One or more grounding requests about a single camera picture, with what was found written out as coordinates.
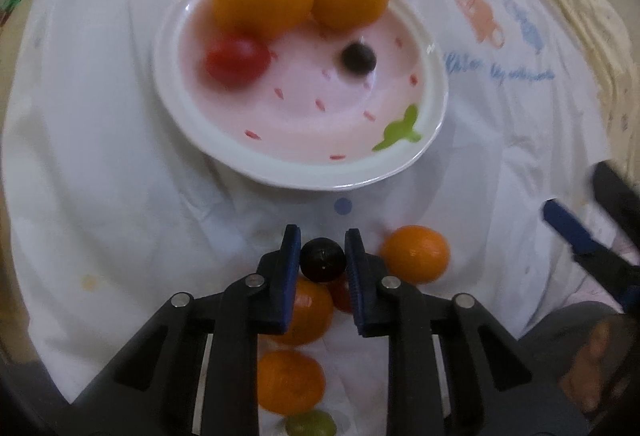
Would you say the green tomato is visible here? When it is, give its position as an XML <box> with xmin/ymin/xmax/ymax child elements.
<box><xmin>285</xmin><ymin>410</ymin><xmax>337</xmax><ymax>436</ymax></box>

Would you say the mandarin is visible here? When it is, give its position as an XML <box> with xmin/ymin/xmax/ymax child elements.
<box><xmin>256</xmin><ymin>349</ymin><xmax>326</xmax><ymax>416</ymax></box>
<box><xmin>268</xmin><ymin>276</ymin><xmax>334</xmax><ymax>346</ymax></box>
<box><xmin>378</xmin><ymin>225</ymin><xmax>450</xmax><ymax>285</ymax></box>

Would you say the red cherry tomato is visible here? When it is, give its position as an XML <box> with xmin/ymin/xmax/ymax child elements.
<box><xmin>326</xmin><ymin>274</ymin><xmax>352</xmax><ymax>315</ymax></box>
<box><xmin>204</xmin><ymin>34</ymin><xmax>271</xmax><ymax>88</ymax></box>

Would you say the white cartoon bed sheet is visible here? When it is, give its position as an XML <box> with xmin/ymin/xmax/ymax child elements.
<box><xmin>2</xmin><ymin>0</ymin><xmax>615</xmax><ymax>399</ymax></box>

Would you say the pink strawberry ceramic plate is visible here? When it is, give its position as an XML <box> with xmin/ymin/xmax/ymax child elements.
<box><xmin>152</xmin><ymin>0</ymin><xmax>448</xmax><ymax>190</ymax></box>

